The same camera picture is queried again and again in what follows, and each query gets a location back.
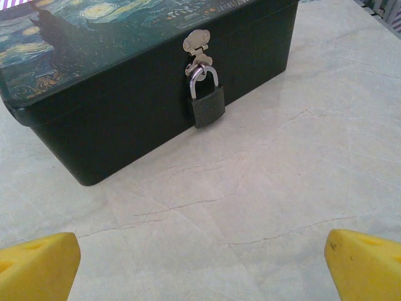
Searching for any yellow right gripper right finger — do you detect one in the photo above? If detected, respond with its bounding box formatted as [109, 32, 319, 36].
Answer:
[324, 228, 401, 301]

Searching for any dark tin box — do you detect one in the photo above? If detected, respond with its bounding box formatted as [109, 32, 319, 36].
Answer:
[0, 0, 300, 187]

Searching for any silver hasp latch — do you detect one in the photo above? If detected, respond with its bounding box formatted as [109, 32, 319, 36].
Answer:
[182, 28, 214, 78]

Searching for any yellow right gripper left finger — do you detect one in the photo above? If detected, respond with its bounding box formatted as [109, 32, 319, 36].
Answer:
[0, 231, 81, 301]

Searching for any small black padlock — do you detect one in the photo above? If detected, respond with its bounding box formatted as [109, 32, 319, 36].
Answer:
[187, 64, 226, 130]

